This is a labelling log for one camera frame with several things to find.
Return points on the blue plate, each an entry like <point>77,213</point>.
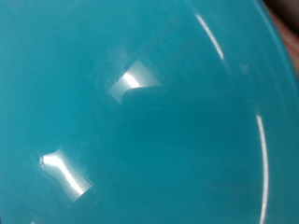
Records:
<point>140,124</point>

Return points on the pink checked towel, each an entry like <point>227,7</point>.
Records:
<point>294,53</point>

